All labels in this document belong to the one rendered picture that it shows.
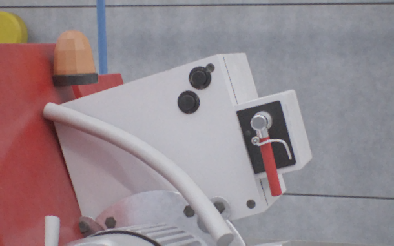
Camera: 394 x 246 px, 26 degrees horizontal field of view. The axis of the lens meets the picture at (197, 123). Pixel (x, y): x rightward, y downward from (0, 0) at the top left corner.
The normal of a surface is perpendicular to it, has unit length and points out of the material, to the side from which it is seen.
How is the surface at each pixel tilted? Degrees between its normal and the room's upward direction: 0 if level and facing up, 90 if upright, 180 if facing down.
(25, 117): 70
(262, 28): 90
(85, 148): 90
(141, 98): 90
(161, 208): 81
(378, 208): 90
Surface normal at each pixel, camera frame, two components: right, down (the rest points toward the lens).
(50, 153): 0.91, -0.31
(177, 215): -0.25, -0.07
